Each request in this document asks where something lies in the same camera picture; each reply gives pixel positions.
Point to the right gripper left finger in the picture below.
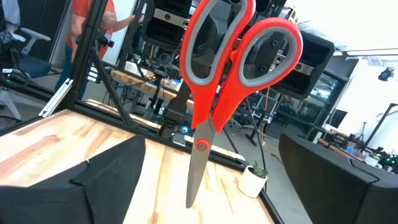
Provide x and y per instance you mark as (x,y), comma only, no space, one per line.
(93,186)

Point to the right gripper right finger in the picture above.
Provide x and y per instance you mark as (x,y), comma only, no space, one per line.
(335,180)

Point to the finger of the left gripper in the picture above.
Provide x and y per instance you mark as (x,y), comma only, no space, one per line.
(210,46)
(264,56)

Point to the red scissors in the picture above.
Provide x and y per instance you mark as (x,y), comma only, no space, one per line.
(217,102)

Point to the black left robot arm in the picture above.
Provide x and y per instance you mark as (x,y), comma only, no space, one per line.
(175,112)

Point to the black monitor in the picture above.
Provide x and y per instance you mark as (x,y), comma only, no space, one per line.
(338,118)

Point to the small green plant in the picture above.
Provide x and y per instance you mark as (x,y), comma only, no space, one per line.
(260,171)

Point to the wooden background workbench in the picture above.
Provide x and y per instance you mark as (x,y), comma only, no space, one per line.
(140,82)

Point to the white plant pot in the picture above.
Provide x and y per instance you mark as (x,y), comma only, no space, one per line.
(250,183)

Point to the silver aluminium extrusion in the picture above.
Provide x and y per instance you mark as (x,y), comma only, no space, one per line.
(56,98)

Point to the person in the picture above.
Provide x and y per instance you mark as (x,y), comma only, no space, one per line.
(77,31)

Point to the grey office chair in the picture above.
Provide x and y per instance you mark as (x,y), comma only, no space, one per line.
(28,62)

